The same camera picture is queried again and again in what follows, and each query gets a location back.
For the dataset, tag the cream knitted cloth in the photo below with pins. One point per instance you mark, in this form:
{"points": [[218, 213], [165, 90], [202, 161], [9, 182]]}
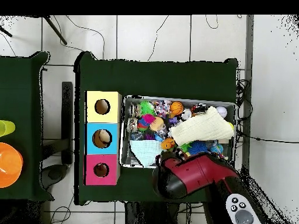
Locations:
{"points": [[201, 128]]}

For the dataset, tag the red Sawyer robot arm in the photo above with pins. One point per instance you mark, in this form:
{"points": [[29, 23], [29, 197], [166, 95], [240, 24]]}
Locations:
{"points": [[198, 172]]}

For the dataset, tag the wooden box with three holes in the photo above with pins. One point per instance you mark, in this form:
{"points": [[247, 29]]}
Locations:
{"points": [[102, 144]]}

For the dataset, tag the pink spiky rubber ball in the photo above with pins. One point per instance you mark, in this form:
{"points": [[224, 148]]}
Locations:
{"points": [[148, 119]]}

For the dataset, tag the green spiky rubber ball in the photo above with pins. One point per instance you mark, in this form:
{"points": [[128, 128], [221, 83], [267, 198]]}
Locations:
{"points": [[146, 108]]}

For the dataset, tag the light blue waffle cloth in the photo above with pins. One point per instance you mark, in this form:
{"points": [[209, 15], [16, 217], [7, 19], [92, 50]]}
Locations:
{"points": [[144, 150]]}

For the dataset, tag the orange toy basketball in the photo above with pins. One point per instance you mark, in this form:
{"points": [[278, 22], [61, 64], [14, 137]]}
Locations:
{"points": [[176, 108]]}

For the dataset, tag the blue spiky rubber ball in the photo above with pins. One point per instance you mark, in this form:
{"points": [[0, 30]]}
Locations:
{"points": [[197, 147]]}

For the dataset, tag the white toy baseball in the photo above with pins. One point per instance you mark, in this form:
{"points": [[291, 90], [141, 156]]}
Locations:
{"points": [[222, 112]]}

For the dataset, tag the black upright panel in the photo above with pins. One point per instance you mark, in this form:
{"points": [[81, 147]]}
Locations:
{"points": [[67, 116]]}

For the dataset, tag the black round floor base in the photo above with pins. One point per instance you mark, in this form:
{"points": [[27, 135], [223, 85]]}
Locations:
{"points": [[55, 173]]}

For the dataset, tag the black tripod leg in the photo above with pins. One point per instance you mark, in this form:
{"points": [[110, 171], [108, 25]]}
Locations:
{"points": [[5, 32], [56, 31]]}

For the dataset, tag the dark green side table cloth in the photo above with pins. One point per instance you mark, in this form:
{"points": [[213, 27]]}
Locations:
{"points": [[18, 93]]}

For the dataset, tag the yellow-green plastic cup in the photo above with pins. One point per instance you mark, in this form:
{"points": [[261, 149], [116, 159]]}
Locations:
{"points": [[7, 127]]}

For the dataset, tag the orange plastic bowl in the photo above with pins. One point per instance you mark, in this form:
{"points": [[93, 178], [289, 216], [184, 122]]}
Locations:
{"points": [[9, 165]]}

